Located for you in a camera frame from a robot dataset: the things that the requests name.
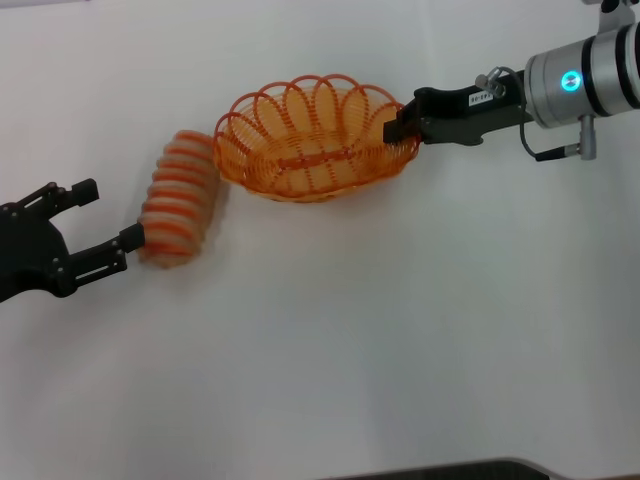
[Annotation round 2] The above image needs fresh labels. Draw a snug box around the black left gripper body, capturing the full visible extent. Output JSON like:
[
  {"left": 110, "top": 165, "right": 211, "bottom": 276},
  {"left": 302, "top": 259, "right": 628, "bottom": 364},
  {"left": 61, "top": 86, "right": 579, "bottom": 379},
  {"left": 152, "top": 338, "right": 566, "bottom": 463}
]
[{"left": 0, "top": 199, "right": 76, "bottom": 304}]

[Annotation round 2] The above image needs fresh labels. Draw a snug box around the dark robot torso edge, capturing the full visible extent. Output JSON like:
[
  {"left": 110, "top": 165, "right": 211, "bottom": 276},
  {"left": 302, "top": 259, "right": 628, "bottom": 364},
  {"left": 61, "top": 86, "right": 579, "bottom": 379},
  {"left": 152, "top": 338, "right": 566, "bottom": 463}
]
[{"left": 344, "top": 457, "right": 571, "bottom": 480}]

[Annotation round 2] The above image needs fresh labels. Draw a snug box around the orange striped bread loaf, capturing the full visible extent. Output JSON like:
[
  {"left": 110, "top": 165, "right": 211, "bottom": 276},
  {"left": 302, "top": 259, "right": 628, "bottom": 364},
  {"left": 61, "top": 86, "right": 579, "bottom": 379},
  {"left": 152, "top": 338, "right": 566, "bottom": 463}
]
[{"left": 135, "top": 129, "right": 224, "bottom": 269}]

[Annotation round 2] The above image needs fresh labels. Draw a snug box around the orange wire basket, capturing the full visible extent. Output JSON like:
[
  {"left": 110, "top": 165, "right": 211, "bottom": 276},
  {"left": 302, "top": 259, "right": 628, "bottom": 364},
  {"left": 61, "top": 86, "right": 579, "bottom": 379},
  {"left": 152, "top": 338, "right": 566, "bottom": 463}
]
[{"left": 213, "top": 73, "right": 420, "bottom": 204}]

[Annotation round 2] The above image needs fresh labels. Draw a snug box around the silver cable connector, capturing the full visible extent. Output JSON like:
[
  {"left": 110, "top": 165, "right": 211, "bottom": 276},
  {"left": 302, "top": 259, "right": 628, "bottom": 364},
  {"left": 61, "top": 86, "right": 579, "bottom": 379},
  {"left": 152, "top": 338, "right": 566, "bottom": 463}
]
[{"left": 474, "top": 67, "right": 506, "bottom": 99}]

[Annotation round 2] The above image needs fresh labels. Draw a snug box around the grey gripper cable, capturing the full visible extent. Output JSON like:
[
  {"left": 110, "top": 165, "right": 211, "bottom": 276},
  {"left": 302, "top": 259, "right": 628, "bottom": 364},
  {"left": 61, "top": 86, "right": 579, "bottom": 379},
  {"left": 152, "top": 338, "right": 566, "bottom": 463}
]
[{"left": 518, "top": 117, "right": 584, "bottom": 162}]

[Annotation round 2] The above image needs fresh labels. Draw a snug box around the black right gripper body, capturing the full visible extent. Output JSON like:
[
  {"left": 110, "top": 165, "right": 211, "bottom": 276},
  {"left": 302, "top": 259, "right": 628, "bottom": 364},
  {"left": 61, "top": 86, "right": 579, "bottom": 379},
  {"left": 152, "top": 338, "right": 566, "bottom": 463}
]
[{"left": 413, "top": 69, "right": 534, "bottom": 147}]

